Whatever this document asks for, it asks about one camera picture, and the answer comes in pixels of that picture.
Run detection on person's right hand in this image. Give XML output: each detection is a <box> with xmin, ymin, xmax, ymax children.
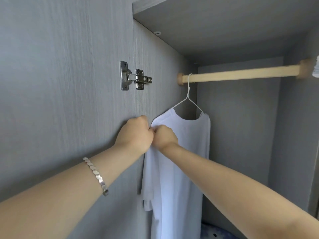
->
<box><xmin>151</xmin><ymin>124</ymin><xmax>179</xmax><ymax>151</ymax></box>

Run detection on person's left hand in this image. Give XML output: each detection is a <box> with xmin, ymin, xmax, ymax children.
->
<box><xmin>113</xmin><ymin>115</ymin><xmax>155</xmax><ymax>155</ymax></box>

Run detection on white wire hanger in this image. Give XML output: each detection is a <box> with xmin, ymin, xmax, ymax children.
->
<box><xmin>172</xmin><ymin>73</ymin><xmax>204</xmax><ymax>117</ymax></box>

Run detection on white t-shirt photo print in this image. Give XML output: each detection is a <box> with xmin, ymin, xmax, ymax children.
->
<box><xmin>139</xmin><ymin>108</ymin><xmax>211</xmax><ymax>239</ymax></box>

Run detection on person's left forearm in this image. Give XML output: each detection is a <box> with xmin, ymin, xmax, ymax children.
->
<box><xmin>0</xmin><ymin>144</ymin><xmax>145</xmax><ymax>239</ymax></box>

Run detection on person's right forearm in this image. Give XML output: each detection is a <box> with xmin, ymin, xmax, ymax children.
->
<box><xmin>159</xmin><ymin>141</ymin><xmax>319</xmax><ymax>239</ymax></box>

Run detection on metal door hinge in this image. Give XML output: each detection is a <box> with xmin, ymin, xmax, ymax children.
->
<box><xmin>120</xmin><ymin>60</ymin><xmax>153</xmax><ymax>91</ymax></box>

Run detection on wooden hanging rod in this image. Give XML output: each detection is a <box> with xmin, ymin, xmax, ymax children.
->
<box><xmin>177</xmin><ymin>58</ymin><xmax>317</xmax><ymax>86</ymax></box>

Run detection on white fleece blanket blue stripe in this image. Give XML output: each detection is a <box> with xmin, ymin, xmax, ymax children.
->
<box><xmin>311</xmin><ymin>56</ymin><xmax>319</xmax><ymax>77</ymax></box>

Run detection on silver link bracelet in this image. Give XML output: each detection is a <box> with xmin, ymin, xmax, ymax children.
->
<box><xmin>82</xmin><ymin>156</ymin><xmax>109</xmax><ymax>196</ymax></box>

